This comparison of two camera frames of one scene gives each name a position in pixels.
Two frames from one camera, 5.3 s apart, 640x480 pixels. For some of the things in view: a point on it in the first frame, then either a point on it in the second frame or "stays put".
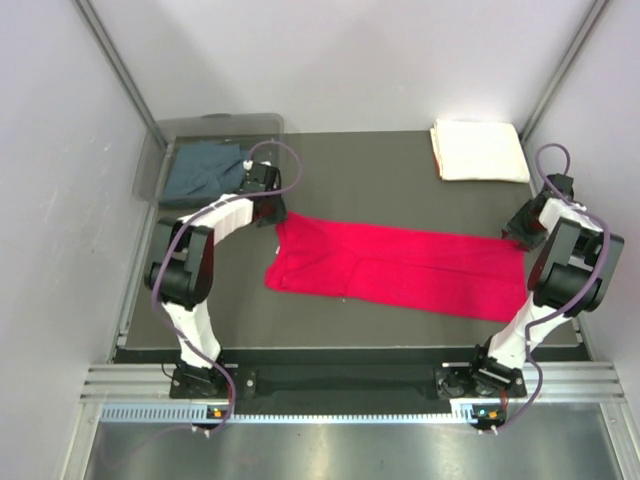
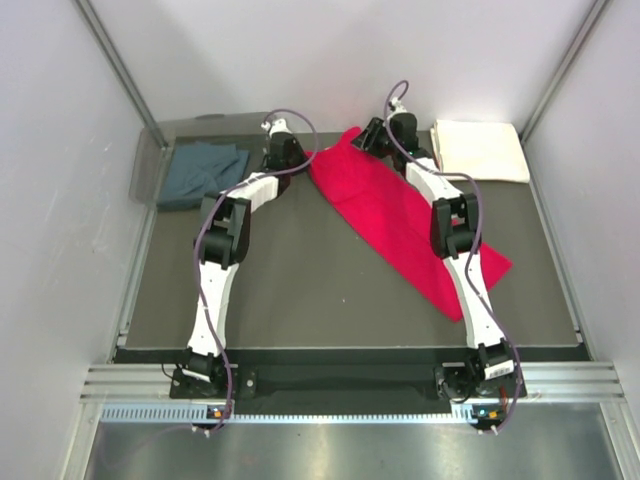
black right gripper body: x=525 y=229 to x=382 y=143
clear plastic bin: x=188 y=162 stays put
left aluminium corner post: x=120 y=73 stays put
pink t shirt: x=398 y=267 to x=376 y=195
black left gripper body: x=275 y=211 to x=296 y=158
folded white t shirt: x=472 y=150 stays put
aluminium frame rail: x=143 y=381 stays put
